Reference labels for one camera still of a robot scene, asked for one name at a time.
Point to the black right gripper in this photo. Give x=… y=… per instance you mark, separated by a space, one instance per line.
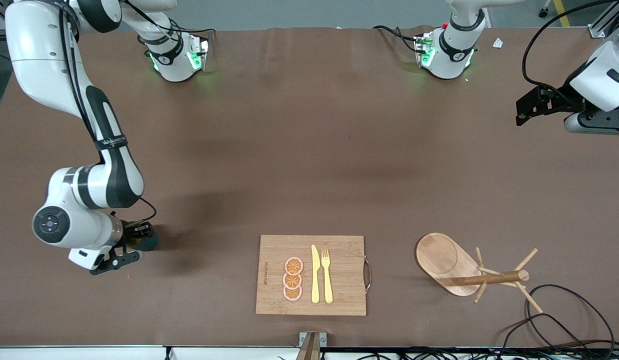
x=135 y=234

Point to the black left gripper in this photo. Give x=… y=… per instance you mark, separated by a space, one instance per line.
x=558 y=101

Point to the dark green cup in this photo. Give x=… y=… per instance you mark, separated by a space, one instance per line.
x=148 y=244

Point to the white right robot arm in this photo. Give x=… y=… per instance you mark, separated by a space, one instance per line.
x=114 y=180

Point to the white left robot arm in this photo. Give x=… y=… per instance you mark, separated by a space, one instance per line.
x=454 y=50

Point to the small white paper tag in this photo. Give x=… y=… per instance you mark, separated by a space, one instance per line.
x=498 y=43

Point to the black caster wheel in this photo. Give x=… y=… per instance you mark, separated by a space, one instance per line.
x=544 y=11

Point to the orange slice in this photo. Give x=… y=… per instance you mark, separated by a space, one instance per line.
x=293 y=266

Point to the brown table mat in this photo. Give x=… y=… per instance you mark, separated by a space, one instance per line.
x=289 y=150

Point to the wooden mug tree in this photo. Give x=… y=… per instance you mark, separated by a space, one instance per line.
x=439 y=255

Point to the yellow knife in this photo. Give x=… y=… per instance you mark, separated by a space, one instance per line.
x=315 y=280

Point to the yellow fork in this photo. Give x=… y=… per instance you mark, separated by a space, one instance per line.
x=328 y=285

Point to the wooden cutting board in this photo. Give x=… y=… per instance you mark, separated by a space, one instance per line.
x=344 y=270

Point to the aluminium frame profile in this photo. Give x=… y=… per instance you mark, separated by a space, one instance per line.
x=607 y=25

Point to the aluminium camera post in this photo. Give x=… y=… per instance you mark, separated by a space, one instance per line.
x=309 y=342

